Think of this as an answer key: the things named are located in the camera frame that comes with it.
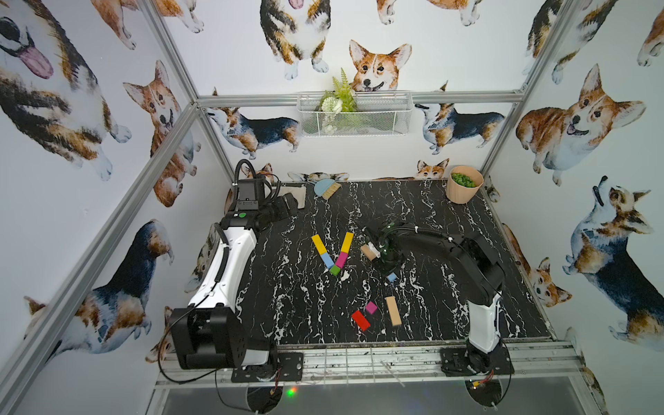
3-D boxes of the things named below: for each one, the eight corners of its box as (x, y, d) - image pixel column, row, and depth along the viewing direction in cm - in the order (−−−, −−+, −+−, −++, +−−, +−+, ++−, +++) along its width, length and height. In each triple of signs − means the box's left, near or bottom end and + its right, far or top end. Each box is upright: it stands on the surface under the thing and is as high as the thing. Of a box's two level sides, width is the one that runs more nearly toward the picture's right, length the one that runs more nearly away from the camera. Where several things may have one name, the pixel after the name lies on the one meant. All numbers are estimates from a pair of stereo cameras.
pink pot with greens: (446, 205, 115) (455, 186, 106) (440, 184, 124) (447, 164, 114) (476, 205, 115) (488, 186, 106) (468, 184, 124) (477, 164, 114)
